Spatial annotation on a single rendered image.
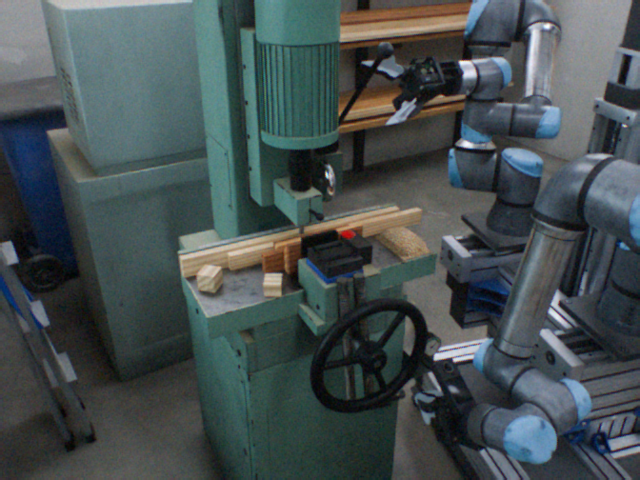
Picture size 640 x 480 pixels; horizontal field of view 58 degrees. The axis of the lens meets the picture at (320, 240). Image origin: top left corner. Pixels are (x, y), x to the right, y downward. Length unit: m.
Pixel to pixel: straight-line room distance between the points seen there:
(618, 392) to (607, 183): 0.70
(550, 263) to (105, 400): 1.85
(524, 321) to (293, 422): 0.68
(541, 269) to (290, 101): 0.59
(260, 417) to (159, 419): 0.91
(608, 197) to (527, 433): 0.40
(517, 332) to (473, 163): 0.72
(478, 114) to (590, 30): 3.39
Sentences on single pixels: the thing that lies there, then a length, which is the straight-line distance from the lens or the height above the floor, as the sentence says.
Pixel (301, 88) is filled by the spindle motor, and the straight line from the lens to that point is 1.22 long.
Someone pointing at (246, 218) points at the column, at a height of 0.93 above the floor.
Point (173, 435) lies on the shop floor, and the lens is 2.27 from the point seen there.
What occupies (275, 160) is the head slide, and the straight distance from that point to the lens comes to 1.43.
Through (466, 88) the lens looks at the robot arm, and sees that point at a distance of 1.37.
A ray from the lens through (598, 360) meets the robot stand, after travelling 1.47.
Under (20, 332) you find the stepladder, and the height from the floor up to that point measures 0.52.
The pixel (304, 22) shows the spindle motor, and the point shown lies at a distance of 1.20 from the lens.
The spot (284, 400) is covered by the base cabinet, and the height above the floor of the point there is 0.59.
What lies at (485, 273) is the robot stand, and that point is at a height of 0.70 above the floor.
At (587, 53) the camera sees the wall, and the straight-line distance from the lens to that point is 4.79.
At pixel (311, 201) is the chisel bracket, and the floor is 1.06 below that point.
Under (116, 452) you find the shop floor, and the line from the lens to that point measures 2.27.
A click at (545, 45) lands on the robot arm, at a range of 1.63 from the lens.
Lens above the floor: 1.62
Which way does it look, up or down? 28 degrees down
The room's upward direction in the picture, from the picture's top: straight up
